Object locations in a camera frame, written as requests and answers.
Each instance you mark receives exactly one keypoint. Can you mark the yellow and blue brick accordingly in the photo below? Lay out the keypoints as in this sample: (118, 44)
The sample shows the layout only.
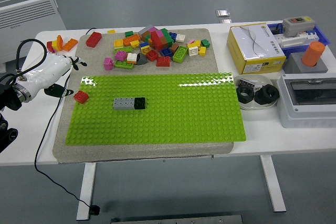
(145, 49)

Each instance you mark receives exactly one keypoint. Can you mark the white terminal strip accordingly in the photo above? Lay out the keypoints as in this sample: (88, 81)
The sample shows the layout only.
(294, 41)

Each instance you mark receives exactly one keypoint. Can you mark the small yellow flat brick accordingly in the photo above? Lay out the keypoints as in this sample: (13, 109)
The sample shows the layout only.
(111, 31)

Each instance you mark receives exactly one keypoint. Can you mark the small red building brick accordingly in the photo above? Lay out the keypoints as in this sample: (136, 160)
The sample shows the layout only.
(81, 97)

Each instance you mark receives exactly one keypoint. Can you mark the red and white brick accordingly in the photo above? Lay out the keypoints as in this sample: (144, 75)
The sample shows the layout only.
(50, 47)

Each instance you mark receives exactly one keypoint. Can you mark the grey switch box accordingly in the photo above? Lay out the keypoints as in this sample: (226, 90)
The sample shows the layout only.
(298, 26)

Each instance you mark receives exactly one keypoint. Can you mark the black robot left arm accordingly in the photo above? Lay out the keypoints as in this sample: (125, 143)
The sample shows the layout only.
(8, 95)

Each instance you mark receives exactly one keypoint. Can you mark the magenta square brick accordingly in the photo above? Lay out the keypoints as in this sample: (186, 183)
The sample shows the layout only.
(120, 55)

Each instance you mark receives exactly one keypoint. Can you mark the white panel heater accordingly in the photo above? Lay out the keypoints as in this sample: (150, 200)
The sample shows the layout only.
(26, 11)

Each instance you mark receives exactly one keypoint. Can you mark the yellow square brick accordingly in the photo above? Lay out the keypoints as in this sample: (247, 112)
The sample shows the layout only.
(118, 43)

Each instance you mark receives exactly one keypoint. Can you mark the blue square brick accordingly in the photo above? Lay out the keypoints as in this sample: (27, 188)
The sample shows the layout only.
(166, 51)

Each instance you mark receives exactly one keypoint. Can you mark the large black nut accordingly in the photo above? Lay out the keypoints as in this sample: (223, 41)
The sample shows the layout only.
(273, 95)
(240, 95)

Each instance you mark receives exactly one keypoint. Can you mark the white and orange brick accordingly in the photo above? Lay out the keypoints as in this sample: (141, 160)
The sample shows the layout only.
(132, 57)

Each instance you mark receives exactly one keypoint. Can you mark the dark green square brick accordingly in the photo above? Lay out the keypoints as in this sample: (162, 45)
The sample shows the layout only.
(205, 43)

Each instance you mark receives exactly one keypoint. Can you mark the white table leg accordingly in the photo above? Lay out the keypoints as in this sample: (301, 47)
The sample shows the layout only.
(86, 191)
(273, 183)

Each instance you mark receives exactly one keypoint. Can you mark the orange cylinder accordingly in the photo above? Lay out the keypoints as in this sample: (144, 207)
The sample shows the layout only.
(313, 53)

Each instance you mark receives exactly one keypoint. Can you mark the black square building brick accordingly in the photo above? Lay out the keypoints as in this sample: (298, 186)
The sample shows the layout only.
(140, 103)

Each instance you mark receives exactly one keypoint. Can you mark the white shallow dish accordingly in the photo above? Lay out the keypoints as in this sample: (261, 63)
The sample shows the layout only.
(258, 78)

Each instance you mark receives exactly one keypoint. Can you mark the white small brick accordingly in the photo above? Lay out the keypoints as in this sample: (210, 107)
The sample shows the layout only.
(180, 38)

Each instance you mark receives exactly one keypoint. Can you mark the lime green flat brick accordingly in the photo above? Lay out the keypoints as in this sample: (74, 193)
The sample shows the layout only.
(122, 49)

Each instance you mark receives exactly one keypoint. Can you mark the small black printed part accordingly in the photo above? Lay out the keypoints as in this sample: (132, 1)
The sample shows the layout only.
(246, 82)

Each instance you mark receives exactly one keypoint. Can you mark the small yellow brick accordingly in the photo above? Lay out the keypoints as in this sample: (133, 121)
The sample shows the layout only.
(111, 31)
(54, 43)
(202, 51)

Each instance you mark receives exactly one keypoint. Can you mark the green studded baseplate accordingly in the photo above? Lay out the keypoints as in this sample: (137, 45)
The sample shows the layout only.
(170, 116)

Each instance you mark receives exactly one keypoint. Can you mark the black adapter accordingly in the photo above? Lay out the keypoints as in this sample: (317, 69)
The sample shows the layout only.
(277, 28)

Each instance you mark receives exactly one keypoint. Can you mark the red slanted brick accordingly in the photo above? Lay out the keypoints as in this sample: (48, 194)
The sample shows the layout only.
(163, 61)

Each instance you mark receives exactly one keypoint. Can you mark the grey-brown table mat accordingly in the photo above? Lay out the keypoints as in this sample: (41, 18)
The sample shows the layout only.
(183, 66)

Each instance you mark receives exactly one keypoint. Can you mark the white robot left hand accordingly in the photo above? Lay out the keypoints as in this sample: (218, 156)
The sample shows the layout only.
(50, 69)

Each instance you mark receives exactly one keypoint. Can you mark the white square brick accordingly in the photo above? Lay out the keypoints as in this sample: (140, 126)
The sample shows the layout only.
(193, 50)

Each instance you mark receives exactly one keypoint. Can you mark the grey long building brick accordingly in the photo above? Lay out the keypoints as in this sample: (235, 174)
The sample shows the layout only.
(123, 104)

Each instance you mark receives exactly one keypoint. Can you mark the grey block base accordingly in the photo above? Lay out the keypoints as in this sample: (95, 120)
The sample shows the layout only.
(294, 65)

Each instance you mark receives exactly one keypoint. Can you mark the red square brick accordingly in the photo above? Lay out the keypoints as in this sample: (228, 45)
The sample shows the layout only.
(151, 55)

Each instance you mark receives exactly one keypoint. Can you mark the lime green long brick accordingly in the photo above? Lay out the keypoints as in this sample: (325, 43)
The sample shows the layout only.
(180, 54)
(124, 64)

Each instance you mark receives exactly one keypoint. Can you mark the small dark green brick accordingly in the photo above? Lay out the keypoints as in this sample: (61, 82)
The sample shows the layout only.
(128, 33)

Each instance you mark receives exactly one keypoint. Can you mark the white distribution box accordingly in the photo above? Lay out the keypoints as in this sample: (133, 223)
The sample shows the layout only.
(294, 113)

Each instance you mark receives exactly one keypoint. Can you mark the small pink flat brick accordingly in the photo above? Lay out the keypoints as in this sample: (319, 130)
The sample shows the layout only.
(190, 41)

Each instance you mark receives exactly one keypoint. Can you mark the pink tall brick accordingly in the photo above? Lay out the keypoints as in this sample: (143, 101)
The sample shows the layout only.
(107, 64)

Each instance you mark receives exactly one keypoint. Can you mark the large red building brick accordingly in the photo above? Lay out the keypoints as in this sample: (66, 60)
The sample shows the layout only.
(93, 39)

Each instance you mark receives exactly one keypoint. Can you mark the silver metal floor fitting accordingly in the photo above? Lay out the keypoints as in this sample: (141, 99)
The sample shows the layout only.
(223, 14)

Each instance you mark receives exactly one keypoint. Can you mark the orange long brick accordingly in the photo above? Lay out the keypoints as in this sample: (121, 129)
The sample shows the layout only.
(131, 40)

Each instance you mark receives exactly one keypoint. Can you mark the brown brick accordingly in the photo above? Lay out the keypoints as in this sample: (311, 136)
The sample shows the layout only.
(174, 48)

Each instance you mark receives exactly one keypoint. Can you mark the multicolour joined brick block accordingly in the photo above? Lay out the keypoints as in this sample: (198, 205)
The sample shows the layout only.
(157, 39)

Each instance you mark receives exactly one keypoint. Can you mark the grey slanted brick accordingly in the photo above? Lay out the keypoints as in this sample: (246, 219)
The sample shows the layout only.
(141, 59)

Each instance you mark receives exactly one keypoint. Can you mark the blue plastic bin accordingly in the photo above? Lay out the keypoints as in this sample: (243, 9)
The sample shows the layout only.
(322, 37)

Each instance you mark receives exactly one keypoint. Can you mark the blue small brick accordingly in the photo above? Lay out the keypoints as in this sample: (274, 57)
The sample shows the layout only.
(173, 36)

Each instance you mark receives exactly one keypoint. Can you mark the yellow and white cardboard box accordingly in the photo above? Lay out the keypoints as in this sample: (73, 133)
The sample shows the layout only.
(256, 48)

